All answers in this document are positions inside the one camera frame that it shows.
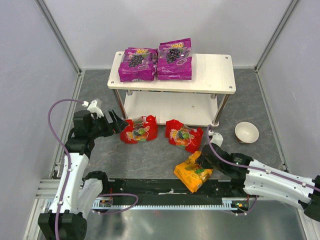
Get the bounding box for orange candy bag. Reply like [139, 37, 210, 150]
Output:
[173, 150, 213, 193]

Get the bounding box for purple candy bag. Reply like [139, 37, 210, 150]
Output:
[157, 38, 193, 81]
[118, 47, 158, 82]

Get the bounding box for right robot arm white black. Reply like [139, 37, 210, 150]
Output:
[196, 143, 320, 221]

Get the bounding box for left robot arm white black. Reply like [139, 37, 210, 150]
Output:
[38, 109, 128, 240]

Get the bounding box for red candy bag left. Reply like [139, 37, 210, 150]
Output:
[120, 115, 158, 144]

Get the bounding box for red candy bag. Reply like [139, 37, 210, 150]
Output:
[120, 115, 158, 144]
[165, 119, 204, 153]

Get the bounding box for red candy bag right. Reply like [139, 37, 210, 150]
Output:
[165, 119, 204, 153]

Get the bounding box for white two-tier wooden shelf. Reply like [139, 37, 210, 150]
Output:
[107, 51, 236, 127]

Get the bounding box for white ceramic bowl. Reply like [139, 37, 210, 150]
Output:
[234, 121, 260, 144]

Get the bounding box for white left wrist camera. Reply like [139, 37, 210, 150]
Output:
[82, 99, 104, 118]

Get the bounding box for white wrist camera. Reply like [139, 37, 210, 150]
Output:
[82, 99, 104, 118]
[208, 131, 224, 147]

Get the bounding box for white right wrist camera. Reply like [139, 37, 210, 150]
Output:
[208, 131, 224, 147]

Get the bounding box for white slotted cable duct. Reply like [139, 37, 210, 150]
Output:
[92, 198, 249, 211]

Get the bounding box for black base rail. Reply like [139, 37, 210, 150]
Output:
[107, 178, 248, 205]

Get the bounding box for aluminium corner frame left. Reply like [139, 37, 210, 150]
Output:
[35, 0, 82, 76]

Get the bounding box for aluminium corner frame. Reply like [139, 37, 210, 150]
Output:
[254, 0, 301, 73]
[35, 0, 82, 76]

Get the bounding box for aluminium corner frame right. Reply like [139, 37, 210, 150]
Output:
[254, 0, 301, 73]

